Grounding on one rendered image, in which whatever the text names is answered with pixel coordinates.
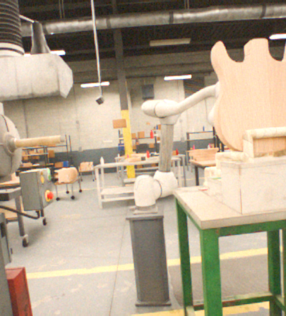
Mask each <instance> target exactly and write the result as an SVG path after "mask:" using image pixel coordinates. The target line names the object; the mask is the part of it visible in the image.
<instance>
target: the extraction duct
mask: <svg viewBox="0 0 286 316"><path fill-rule="evenodd" d="M282 17H286V1H285V2H276V3H267V4H265V3H259V4H243V5H236V4H235V5H226V6H209V7H207V8H205V9H203V10H200V11H197V10H192V11H190V19H189V11H175V12H166V13H142V14H132V15H124V16H105V17H99V18H95V21H96V28H97V30H98V29H106V28H107V29H110V28H123V27H131V26H140V25H164V24H173V23H187V22H188V19H189V22H190V23H197V22H211V21H226V20H242V19H243V20H250V19H262V18H282ZM40 24H41V27H42V33H43V35H50V34H56V33H64V32H75V31H81V30H94V26H93V18H82V19H73V20H63V21H62V25H63V28H64V32H63V30H62V27H61V21H60V20H58V21H52V22H48V23H47V22H45V23H40ZM20 26H21V36H22V37H24V36H32V28H31V24H24V25H20Z"/></svg>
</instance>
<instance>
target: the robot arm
mask: <svg viewBox="0 0 286 316"><path fill-rule="evenodd" d="M219 92H220V81H219V82H218V83H217V84H216V85H214V86H208V87H205V88H203V89H202V90H201V91H199V92H197V93H196V94H193V95H191V96H190V97H188V98H187V99H185V100H184V101H182V102H180V103H177V102H174V101H172V100H166V99H164V100H154V101H147V102H144V103H143V105H142V111H143V113H144V114H145V115H147V116H152V117H155V118H159V121H160V123H161V129H160V151H159V162H158V170H157V171H156V173H155V177H154V178H153V177H152V176H149V175H142V176H139V177H137V179H136V180H135V183H134V187H133V192H134V200H135V203H136V206H135V207H130V209H129V211H132V212H134V213H133V215H139V214H157V208H158V205H155V201H156V199H158V198H163V197H166V196H168V195H171V194H172V193H173V188H177V179H176V178H175V177H174V174H173V172H172V171H171V166H172V148H173V139H174V125H175V123H176V122H177V119H178V118H179V117H180V116H181V114H182V112H184V111H186V110H187V109H189V108H190V107H192V106H194V105H195V104H198V103H199V102H200V101H202V100H203V99H205V98H206V97H215V99H216V100H217V98H218V95H219ZM214 109H215V106H214V107H213V109H212V110H211V111H210V113H209V115H208V124H210V125H212V126H214V120H213V114H214Z"/></svg>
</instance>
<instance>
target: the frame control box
mask: <svg viewBox="0 0 286 316"><path fill-rule="evenodd" d="M40 171H42V175H40ZM49 175H51V173H49V174H48V173H47V169H36V170H31V171H25V172H22V173H19V179H20V189H21V194H22V199H23V209H24V212H27V211H34V210H35V213H37V216H33V215H30V214H27V213H24V212H19V211H18V210H15V209H11V208H10V207H6V206H2V205H0V208H2V209H7V210H9V211H11V212H15V213H17V214H20V215H23V216H24V217H27V218H31V219H39V218H40V210H41V209H44V208H45V207H46V206H47V205H50V204H52V203H53V202H54V200H53V199H52V200H50V199H49V197H47V194H49V192H52V182H51V180H49ZM41 177H43V178H44V182H43V183H42V182H41Z"/></svg>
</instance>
